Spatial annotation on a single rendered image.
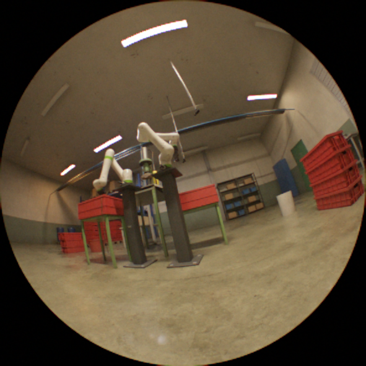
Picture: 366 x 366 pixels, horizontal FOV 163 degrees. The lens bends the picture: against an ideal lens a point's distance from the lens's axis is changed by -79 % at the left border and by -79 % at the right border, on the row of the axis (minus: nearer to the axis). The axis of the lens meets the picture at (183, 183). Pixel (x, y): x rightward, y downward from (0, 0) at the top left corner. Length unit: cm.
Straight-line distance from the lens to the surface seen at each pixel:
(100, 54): 404
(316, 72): 535
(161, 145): 130
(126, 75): 412
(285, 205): 234
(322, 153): 153
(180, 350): 46
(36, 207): 940
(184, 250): 122
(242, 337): 46
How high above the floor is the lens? 37
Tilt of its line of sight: 18 degrees up
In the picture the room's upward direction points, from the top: 13 degrees counter-clockwise
